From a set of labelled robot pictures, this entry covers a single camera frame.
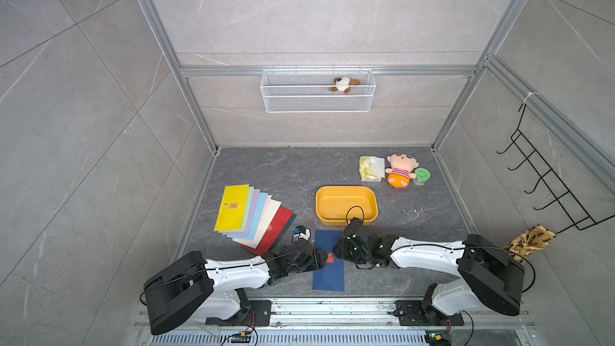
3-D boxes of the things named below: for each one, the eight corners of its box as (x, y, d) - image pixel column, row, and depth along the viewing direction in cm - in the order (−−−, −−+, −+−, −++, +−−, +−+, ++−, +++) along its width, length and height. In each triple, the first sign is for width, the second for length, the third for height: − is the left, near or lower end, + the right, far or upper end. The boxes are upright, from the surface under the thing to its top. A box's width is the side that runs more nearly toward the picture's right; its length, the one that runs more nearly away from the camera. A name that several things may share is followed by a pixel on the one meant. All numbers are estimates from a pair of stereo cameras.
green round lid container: (412, 186, 108) (416, 178, 103) (408, 175, 112) (413, 167, 107) (427, 186, 108) (432, 178, 103) (423, 175, 112) (427, 167, 107)
